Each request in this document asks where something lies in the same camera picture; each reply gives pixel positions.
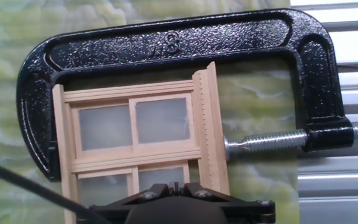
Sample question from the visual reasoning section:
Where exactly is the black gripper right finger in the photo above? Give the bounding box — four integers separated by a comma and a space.
175, 182, 275, 224

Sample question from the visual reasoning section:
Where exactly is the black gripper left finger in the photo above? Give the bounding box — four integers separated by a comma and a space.
88, 182, 176, 224

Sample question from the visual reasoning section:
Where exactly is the wooden sliding window sash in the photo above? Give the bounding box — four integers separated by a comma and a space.
76, 167, 140, 208

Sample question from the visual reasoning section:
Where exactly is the green marble pattern mat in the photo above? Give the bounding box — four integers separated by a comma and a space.
0, 0, 301, 224

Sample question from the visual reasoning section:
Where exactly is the black metal C-clamp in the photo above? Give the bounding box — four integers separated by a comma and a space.
16, 8, 358, 183

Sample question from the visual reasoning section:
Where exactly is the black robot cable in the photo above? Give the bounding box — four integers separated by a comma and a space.
0, 157, 111, 224

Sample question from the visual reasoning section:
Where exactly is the wooden miniature window frame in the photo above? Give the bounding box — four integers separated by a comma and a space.
52, 61, 231, 224

